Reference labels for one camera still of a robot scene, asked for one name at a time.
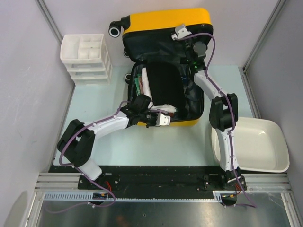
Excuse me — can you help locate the white towel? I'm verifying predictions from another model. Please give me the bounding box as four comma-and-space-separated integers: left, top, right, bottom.
141, 67, 177, 113

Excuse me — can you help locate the black garment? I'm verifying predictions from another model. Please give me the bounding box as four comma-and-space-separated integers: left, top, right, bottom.
146, 62, 186, 109

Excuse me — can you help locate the yellow Pikachu hard-shell suitcase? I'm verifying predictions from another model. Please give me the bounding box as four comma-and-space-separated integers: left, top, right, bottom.
108, 8, 214, 126

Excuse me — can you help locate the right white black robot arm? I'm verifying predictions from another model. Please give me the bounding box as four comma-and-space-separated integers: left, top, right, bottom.
181, 37, 242, 190

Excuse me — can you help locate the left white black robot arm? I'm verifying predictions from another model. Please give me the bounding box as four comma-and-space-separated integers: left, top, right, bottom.
57, 95, 167, 189

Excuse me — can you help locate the green folded cloth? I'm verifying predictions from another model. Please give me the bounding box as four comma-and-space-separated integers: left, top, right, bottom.
134, 77, 141, 95

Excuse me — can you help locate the light blue table mat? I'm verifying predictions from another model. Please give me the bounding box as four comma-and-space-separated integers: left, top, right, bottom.
53, 65, 251, 167

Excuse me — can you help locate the white plastic drawer organizer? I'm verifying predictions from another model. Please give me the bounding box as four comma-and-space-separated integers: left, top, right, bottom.
60, 34, 113, 86

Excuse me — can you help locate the white plastic tray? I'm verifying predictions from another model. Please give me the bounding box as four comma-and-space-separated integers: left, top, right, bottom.
211, 117, 290, 173

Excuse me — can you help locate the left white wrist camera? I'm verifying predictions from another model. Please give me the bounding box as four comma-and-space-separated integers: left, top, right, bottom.
156, 113, 171, 126

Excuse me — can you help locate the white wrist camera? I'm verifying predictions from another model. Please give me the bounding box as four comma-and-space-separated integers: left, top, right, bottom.
156, 113, 171, 126
171, 24, 192, 41

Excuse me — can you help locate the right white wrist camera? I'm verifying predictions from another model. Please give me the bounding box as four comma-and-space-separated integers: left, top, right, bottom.
171, 24, 192, 41

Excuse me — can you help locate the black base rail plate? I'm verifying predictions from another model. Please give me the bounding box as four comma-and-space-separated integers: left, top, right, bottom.
49, 166, 247, 199

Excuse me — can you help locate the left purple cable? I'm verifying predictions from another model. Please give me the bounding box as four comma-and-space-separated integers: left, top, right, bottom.
45, 100, 171, 213

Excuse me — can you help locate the purple cable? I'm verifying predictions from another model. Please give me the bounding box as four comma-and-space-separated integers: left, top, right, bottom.
45, 100, 171, 213
182, 33, 258, 209

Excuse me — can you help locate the grey slotted cable duct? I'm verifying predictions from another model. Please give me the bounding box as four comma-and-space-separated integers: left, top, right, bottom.
42, 191, 223, 203

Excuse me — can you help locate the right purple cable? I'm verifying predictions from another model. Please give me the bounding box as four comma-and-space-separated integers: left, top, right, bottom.
182, 33, 258, 209

